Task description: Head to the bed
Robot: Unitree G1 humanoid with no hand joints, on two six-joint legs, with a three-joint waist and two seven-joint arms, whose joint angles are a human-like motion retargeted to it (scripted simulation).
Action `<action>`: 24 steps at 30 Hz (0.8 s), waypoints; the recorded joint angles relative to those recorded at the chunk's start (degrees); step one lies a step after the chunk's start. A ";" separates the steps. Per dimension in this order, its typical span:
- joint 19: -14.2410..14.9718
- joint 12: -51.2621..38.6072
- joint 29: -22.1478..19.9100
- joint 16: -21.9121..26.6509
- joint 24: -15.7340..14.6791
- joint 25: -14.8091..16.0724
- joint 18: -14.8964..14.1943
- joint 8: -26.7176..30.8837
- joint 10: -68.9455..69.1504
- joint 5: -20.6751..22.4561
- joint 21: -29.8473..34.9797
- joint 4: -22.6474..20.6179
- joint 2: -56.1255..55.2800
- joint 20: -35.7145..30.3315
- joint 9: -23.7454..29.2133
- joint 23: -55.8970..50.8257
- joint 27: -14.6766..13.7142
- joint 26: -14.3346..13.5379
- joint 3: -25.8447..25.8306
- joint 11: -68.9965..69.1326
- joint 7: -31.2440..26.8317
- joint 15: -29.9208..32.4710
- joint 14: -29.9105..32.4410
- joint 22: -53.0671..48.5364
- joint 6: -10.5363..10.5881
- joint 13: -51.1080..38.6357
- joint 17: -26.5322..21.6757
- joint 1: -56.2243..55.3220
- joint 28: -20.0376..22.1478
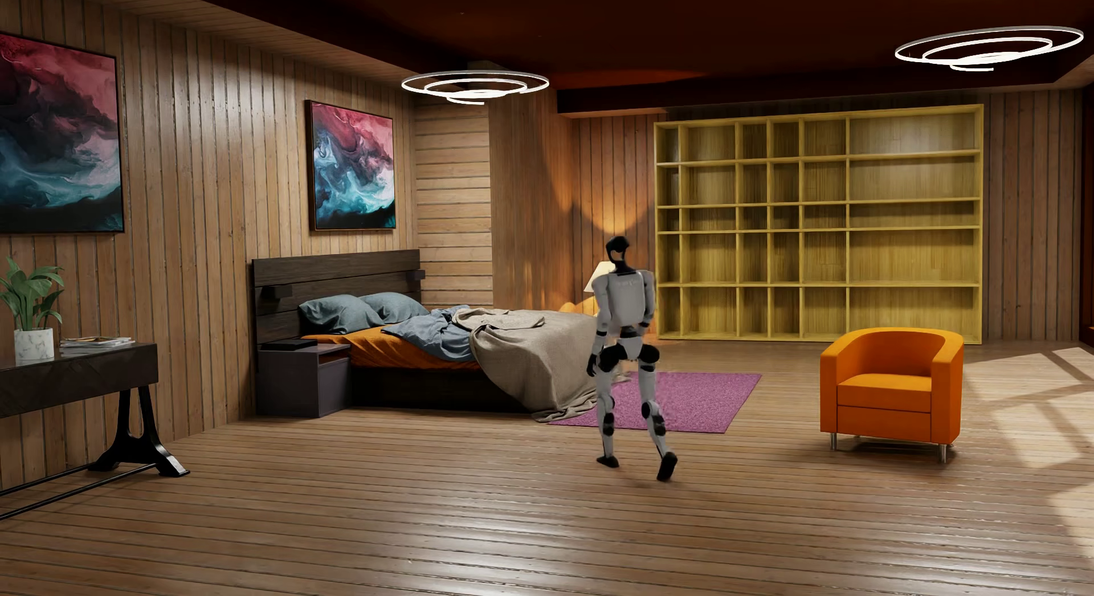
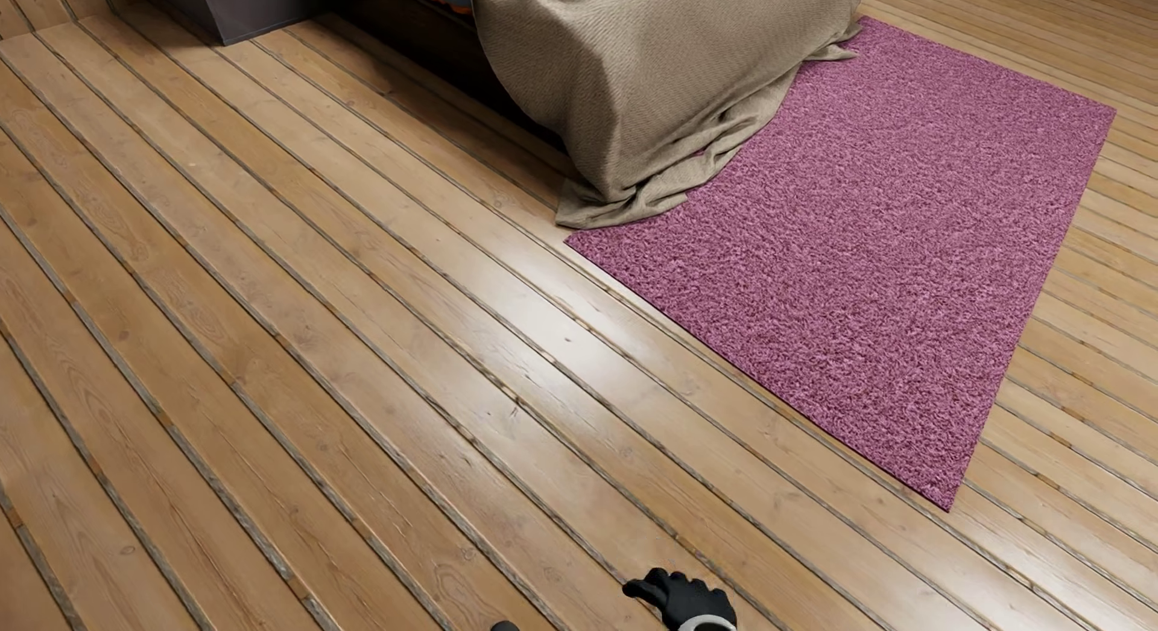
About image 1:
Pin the grey-blue pillow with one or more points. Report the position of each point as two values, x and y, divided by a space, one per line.
338 314
396 305

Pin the flat black book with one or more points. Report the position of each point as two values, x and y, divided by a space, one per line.
289 345

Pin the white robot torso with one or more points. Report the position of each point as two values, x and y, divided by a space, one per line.
625 301

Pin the yellow wooden bookshelf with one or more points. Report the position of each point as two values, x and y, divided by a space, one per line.
914 284

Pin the dark console table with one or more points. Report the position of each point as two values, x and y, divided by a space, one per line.
77 375

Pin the beige blanket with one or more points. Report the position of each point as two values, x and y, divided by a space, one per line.
530 357

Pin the potted plant white pot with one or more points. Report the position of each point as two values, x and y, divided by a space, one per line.
32 322

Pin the white robot leg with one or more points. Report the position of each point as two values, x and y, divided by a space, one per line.
651 408
607 408

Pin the stack of magazines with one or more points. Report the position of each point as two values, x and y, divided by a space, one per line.
96 343

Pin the dark wooden bed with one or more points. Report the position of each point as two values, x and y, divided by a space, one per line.
333 275

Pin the white right robot leg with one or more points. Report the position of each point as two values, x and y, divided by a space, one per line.
651 408

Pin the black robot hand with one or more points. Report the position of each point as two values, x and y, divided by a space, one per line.
591 366

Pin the orange bed sheet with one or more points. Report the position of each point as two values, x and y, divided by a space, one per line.
385 350

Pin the grey-blue duvet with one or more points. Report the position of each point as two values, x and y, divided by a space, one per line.
436 333

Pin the small abstract red-blue painting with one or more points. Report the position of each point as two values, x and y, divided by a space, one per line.
352 164

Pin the table lamp cream shade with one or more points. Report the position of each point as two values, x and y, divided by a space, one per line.
597 276

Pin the purple rug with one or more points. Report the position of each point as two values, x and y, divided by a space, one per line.
692 401

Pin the large abstract red-blue painting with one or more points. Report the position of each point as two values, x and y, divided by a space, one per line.
56 134

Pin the dark grey nightstand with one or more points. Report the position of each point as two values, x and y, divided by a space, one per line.
303 384

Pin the orange armchair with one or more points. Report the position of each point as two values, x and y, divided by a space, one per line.
889 392

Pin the white left robot leg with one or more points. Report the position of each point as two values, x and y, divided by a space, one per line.
607 408

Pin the black robot head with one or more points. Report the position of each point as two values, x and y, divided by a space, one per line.
617 247

